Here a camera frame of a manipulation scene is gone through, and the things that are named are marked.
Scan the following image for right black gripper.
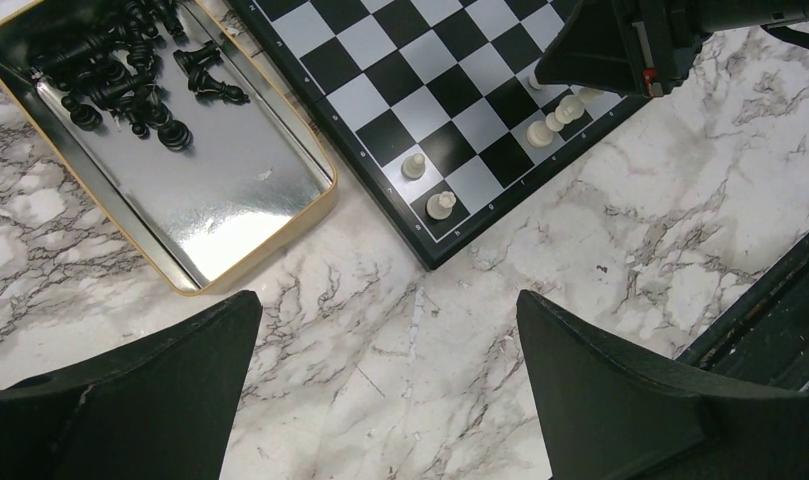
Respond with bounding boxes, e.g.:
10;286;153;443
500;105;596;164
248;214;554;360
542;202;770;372
533;1;709;98

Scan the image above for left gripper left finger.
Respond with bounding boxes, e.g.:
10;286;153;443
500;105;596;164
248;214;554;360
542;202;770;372
0;290;263;479

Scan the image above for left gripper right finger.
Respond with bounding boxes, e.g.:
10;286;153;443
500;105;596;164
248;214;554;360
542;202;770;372
516;290;809;479

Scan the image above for white queen chess piece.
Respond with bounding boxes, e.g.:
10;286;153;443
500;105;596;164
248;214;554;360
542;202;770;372
554;94;585;125

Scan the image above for black chess pieces pile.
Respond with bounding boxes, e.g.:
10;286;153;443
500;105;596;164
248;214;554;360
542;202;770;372
29;0;251;152

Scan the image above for black white chessboard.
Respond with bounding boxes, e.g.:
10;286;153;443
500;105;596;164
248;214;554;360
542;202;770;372
232;0;645;270

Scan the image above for yellow tin tray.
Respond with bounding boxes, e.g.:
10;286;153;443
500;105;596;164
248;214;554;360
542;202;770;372
0;1;337;295

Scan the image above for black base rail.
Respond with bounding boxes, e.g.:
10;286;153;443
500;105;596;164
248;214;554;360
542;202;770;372
678;233;809;392

